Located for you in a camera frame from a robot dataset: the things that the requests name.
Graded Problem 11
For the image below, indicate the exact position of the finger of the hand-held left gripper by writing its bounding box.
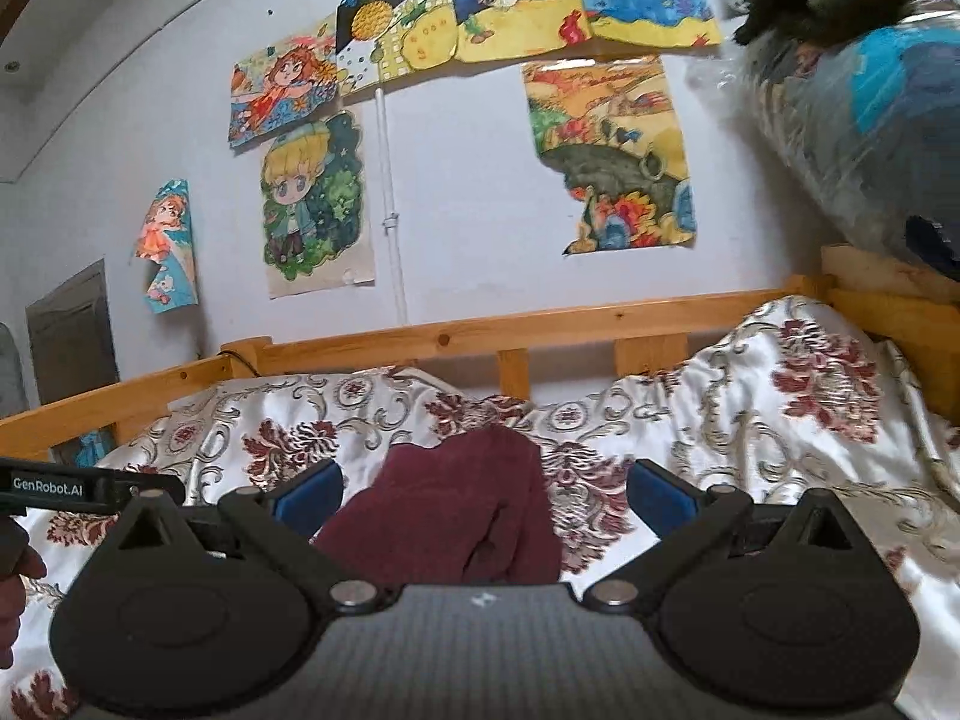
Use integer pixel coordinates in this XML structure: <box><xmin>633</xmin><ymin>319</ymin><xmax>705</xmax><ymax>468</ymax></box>
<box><xmin>96</xmin><ymin>468</ymin><xmax>185</xmax><ymax>508</ymax></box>

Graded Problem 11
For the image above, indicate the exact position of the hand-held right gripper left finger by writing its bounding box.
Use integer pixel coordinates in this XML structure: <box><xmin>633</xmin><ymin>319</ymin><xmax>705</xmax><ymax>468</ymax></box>
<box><xmin>111</xmin><ymin>457</ymin><xmax>380</xmax><ymax>614</ymax></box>

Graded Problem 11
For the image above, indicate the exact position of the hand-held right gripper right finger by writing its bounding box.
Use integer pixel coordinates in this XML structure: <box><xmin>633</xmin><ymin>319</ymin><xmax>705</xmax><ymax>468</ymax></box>
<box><xmin>581</xmin><ymin>457</ymin><xmax>872</xmax><ymax>614</ymax></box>

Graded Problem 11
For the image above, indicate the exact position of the maroon garment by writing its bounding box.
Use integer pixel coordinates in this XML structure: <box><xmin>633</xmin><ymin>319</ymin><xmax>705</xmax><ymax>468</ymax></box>
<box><xmin>310</xmin><ymin>424</ymin><xmax>565</xmax><ymax>587</ymax></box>

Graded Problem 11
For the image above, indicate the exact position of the person's left hand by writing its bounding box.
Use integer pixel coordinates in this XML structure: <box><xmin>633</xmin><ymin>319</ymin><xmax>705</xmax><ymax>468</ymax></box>
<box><xmin>0</xmin><ymin>549</ymin><xmax>47</xmax><ymax>670</ymax></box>

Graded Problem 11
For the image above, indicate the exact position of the floral satin blanket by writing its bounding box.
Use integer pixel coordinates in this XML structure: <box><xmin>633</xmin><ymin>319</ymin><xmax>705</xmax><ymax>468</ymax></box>
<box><xmin>0</xmin><ymin>295</ymin><xmax>960</xmax><ymax>720</ymax></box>

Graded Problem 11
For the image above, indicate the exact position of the grey door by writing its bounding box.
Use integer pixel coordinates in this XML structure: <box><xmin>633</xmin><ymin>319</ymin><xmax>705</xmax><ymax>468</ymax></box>
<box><xmin>25</xmin><ymin>258</ymin><xmax>122</xmax><ymax>407</ymax></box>

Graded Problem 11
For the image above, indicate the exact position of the wooden board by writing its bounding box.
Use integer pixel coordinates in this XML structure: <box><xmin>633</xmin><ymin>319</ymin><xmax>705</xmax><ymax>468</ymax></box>
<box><xmin>820</xmin><ymin>243</ymin><xmax>960</xmax><ymax>302</ymax></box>

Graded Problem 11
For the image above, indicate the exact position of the clear plastic bedding bag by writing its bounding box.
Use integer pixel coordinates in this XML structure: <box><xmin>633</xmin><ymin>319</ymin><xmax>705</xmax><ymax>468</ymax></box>
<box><xmin>684</xmin><ymin>0</ymin><xmax>960</xmax><ymax>280</ymax></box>

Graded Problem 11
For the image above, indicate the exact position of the black cable on bed frame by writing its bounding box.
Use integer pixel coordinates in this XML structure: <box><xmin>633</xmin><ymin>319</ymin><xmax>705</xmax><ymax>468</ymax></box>
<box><xmin>219</xmin><ymin>343</ymin><xmax>262</xmax><ymax>379</ymax></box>

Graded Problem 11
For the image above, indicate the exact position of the wooden bed frame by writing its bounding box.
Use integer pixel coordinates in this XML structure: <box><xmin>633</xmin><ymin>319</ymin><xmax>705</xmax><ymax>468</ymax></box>
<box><xmin>0</xmin><ymin>273</ymin><xmax>960</xmax><ymax>466</ymax></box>

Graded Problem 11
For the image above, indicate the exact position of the small curled figure wall poster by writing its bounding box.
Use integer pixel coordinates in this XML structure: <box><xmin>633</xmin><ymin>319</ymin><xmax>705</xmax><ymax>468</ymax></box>
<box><xmin>133</xmin><ymin>177</ymin><xmax>201</xmax><ymax>316</ymax></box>

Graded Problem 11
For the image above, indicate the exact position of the blond figure wall poster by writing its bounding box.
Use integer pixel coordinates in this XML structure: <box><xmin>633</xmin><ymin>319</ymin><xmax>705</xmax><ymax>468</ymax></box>
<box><xmin>258</xmin><ymin>108</ymin><xmax>377</xmax><ymax>301</ymax></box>

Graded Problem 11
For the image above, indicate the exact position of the white wall pipe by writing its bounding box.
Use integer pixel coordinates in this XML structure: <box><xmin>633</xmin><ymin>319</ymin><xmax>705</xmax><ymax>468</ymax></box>
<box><xmin>370</xmin><ymin>0</ymin><xmax>410</xmax><ymax>332</ymax></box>

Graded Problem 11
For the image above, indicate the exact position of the landscape wall poster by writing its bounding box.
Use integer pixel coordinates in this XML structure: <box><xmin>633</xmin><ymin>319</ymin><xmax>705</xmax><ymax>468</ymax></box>
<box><xmin>521</xmin><ymin>55</ymin><xmax>700</xmax><ymax>257</ymax></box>

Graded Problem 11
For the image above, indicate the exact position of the orange-haired figure wall poster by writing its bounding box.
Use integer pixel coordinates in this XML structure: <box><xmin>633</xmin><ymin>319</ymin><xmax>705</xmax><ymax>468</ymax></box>
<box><xmin>228</xmin><ymin>33</ymin><xmax>340</xmax><ymax>152</ymax></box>

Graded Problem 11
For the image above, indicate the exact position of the pineapple pattern wall drawing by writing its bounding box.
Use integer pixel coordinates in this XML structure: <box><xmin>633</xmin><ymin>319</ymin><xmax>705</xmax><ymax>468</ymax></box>
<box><xmin>334</xmin><ymin>0</ymin><xmax>460</xmax><ymax>97</ymax></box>

